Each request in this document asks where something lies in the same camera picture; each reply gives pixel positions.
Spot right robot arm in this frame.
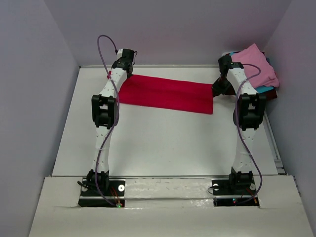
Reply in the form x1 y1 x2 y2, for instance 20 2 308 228
211 55 267 197

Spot teal folded t shirt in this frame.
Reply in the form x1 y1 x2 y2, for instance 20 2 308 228
226 52 274 93

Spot dark maroon folded t shirt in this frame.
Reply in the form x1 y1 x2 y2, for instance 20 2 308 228
231 48 279 101

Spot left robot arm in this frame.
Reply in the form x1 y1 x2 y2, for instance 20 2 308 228
87 49 135 195

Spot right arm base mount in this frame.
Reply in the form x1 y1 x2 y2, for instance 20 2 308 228
207 179 260 207

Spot red t shirt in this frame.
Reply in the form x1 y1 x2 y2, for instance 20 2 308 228
119 75 213 115

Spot pink folded t shirt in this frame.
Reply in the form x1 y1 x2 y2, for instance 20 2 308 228
232 43 279 89

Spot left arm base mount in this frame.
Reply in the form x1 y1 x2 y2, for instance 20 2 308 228
77 178 126 208

